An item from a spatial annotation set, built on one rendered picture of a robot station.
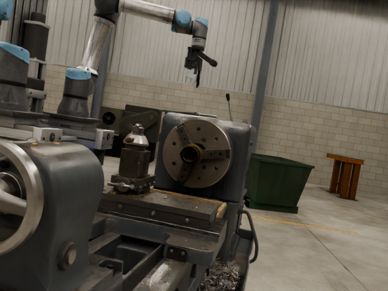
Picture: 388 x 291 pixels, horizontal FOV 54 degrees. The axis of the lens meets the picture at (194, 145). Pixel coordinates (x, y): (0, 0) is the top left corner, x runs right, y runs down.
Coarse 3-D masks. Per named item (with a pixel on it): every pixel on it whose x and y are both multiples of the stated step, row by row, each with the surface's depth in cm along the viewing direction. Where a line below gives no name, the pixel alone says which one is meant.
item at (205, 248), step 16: (96, 224) 103; (112, 224) 109; (128, 224) 108; (144, 224) 108; (160, 224) 107; (176, 224) 106; (224, 224) 114; (160, 240) 107; (176, 240) 99; (192, 240) 101; (208, 240) 104; (176, 256) 95; (192, 256) 95; (208, 256) 94
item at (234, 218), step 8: (176, 192) 190; (232, 208) 184; (224, 216) 185; (232, 216) 184; (240, 216) 223; (232, 224) 185; (240, 224) 234; (232, 232) 186; (224, 240) 185; (232, 240) 188; (224, 248) 185; (232, 248) 206; (224, 256) 185; (232, 256) 199
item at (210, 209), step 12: (108, 192) 113; (156, 192) 124; (108, 204) 111; (120, 204) 110; (132, 204) 109; (144, 204) 109; (156, 204) 108; (168, 204) 109; (180, 204) 111; (192, 204) 114; (204, 204) 117; (216, 204) 119; (144, 216) 109; (156, 216) 108; (168, 216) 108; (180, 216) 107; (192, 216) 106; (204, 216) 105; (216, 216) 119; (204, 228) 106
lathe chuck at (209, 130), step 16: (176, 128) 173; (192, 128) 172; (208, 128) 170; (176, 144) 174; (208, 144) 170; (224, 144) 169; (176, 160) 174; (208, 160) 171; (224, 160) 169; (176, 176) 174; (192, 176) 172; (208, 176) 171
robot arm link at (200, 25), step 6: (198, 18) 199; (204, 18) 199; (198, 24) 198; (204, 24) 199; (192, 30) 199; (198, 30) 199; (204, 30) 199; (192, 36) 202; (198, 36) 199; (204, 36) 200
